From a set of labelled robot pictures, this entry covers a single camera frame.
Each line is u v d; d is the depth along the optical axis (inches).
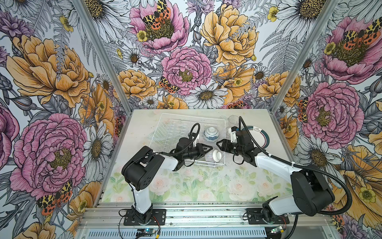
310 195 16.9
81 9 28.2
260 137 40.6
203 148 32.5
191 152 31.7
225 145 31.2
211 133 39.1
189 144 27.8
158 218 29.2
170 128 42.4
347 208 15.9
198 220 29.3
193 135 33.5
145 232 28.1
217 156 33.0
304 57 35.3
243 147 27.1
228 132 33.6
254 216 29.2
